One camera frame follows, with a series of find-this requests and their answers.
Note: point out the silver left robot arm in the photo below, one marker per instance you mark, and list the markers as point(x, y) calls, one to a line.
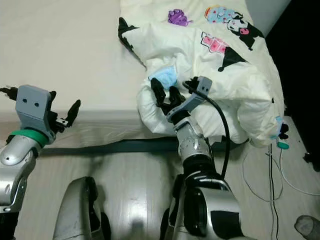
point(20, 170)

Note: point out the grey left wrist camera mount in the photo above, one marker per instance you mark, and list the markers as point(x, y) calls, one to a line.
point(35, 107)

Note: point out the light blue face mask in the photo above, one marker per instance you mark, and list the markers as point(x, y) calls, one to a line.
point(165, 76)

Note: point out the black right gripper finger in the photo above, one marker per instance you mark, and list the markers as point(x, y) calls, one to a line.
point(175, 95)
point(157, 92)

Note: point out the robot left leg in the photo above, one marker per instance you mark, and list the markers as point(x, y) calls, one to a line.
point(80, 210)

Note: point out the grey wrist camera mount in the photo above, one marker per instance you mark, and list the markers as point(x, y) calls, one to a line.
point(197, 95)
point(35, 107)

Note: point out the teal charger plug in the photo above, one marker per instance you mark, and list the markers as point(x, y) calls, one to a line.
point(283, 145)

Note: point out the robot leg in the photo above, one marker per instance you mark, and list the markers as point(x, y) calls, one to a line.
point(80, 210)
point(180, 215)

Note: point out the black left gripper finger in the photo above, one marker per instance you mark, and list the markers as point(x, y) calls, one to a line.
point(73, 110)

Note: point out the cream mattress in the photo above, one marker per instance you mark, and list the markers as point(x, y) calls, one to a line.
point(70, 50)

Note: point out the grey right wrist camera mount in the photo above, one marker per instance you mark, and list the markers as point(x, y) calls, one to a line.
point(197, 95)

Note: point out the robot right leg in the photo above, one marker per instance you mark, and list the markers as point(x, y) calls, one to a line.
point(180, 215)

